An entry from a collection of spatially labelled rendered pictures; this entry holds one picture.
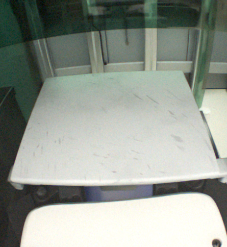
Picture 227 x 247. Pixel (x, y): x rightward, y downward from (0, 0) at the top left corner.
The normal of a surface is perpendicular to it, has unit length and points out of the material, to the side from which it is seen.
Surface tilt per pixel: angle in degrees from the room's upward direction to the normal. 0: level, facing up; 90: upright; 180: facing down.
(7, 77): 90
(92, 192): 94
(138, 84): 5
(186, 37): 90
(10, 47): 90
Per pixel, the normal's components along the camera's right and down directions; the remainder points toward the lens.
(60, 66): -0.01, 0.68
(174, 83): -0.07, -0.67
